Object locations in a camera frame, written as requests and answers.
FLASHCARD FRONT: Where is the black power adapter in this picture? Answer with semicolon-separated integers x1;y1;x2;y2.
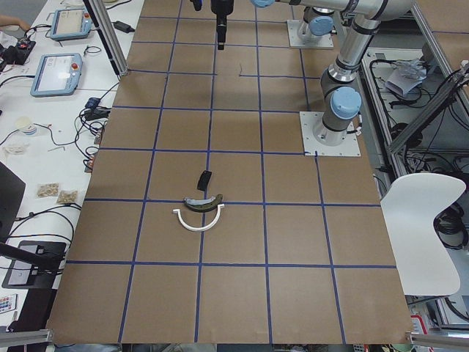
113;21;135;33

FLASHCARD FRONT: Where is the far blue teach pendant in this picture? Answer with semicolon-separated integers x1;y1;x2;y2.
50;9;92;41

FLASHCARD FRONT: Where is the blue teach pendant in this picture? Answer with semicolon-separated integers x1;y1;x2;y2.
50;9;92;41
30;53;83;98

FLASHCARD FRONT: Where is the black curved pad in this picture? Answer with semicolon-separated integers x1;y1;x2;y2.
197;170;212;191

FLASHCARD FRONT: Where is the near blue teach pendant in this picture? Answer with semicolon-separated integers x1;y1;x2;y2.
30;53;83;98

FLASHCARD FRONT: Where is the olive brake shoe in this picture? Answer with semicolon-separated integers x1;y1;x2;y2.
183;194;224;213

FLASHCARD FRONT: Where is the white tape roll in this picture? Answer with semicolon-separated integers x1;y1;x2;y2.
15;116;37;136

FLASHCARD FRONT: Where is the bag of small parts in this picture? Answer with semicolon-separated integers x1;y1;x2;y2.
36;183;60;198
56;190;78;205

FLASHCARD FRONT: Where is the white chair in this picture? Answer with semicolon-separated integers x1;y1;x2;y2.
381;173;465;296

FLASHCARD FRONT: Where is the aluminium frame post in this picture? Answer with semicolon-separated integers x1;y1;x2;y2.
84;0;128;77

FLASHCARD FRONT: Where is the white curved plastic bracket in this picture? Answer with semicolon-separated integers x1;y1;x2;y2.
171;203;225;233

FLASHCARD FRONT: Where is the black camera stand base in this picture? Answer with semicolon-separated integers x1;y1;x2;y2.
1;241;67;289

